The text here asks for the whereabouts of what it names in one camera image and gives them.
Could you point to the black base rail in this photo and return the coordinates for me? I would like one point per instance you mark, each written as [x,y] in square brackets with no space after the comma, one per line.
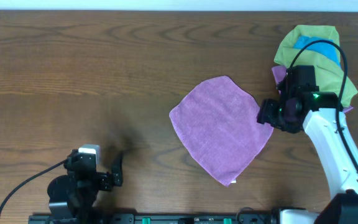
[179,218]

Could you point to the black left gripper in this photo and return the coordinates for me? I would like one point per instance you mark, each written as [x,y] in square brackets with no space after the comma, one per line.
[110,182]

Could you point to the blue microfibre cloth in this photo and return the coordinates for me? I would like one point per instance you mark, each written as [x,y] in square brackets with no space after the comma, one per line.
[325,49]

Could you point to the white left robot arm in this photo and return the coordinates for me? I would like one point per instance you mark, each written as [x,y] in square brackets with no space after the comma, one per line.
[72,195]

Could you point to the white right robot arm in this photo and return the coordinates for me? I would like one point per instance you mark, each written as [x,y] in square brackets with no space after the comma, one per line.
[320,117]

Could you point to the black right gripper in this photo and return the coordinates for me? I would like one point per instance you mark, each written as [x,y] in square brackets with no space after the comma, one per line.
[265,114]

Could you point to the purple microfibre cloth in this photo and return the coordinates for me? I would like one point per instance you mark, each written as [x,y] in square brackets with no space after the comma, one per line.
[217,124]

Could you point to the green microfibre cloth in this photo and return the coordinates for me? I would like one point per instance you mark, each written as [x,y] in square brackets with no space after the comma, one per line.
[328,74]

